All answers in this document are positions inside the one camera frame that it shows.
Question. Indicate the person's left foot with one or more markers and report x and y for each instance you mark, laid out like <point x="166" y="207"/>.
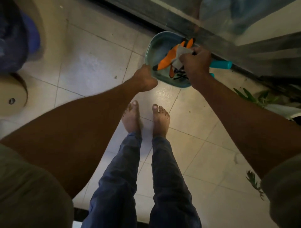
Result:
<point x="131" y="119"/>

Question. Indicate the person's right leg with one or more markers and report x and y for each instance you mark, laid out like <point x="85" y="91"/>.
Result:
<point x="171" y="183"/>

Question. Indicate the white round plant pot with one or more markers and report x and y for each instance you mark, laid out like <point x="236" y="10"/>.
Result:
<point x="282" y="110"/>

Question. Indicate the beige plastic watering can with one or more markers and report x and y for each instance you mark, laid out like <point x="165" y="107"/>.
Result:
<point x="11" y="96"/>

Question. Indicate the person's left forearm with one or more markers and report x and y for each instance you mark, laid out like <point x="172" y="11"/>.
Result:
<point x="70" y="136"/>

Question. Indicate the person's right hand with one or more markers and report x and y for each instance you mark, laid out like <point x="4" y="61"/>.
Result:
<point x="197" y="65"/>

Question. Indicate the person's left hand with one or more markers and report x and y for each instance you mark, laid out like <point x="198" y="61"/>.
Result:
<point x="144" y="79"/>

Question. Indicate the teal plastic bucket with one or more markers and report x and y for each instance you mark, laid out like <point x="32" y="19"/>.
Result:
<point x="160" y="47"/>

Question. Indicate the person's right forearm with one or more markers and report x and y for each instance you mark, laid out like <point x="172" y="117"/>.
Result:
<point x="254" y="126"/>

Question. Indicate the person's grey shirt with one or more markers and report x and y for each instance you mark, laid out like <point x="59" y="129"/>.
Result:
<point x="28" y="192"/>

